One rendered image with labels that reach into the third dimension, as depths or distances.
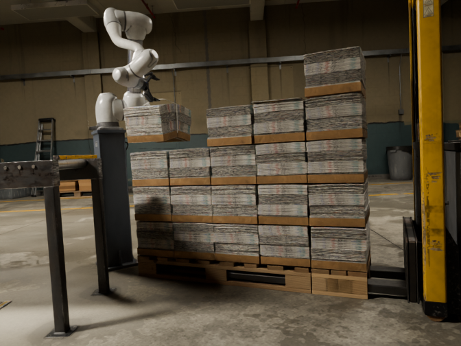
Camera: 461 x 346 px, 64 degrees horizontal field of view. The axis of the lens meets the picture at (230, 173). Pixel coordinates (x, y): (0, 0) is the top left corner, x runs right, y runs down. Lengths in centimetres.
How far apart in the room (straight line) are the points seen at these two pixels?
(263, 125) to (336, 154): 43
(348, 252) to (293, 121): 75
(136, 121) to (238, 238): 100
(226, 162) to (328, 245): 74
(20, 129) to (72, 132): 130
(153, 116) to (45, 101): 802
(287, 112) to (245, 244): 80
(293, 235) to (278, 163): 41
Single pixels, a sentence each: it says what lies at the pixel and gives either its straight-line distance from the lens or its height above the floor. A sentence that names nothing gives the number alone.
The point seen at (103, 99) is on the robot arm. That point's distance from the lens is 286.
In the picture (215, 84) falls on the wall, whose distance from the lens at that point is 916.
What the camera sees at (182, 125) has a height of 100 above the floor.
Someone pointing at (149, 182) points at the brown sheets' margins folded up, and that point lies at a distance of 247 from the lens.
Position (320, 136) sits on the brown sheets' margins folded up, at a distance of 202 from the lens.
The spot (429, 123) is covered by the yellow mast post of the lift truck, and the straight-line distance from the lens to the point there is 181.
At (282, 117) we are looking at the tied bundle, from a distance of 208.
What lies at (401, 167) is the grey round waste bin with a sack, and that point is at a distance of 895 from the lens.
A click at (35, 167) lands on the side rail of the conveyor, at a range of 189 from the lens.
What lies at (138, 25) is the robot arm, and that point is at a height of 169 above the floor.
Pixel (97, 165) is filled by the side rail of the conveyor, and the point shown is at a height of 76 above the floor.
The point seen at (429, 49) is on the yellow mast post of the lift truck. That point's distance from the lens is 185.
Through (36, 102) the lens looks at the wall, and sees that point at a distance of 1047.
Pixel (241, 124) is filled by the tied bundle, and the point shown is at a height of 95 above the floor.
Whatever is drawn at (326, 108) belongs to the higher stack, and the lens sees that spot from 202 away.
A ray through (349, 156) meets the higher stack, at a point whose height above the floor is 74.
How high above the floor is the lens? 79
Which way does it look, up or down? 3 degrees down
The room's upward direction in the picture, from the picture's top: 3 degrees counter-clockwise
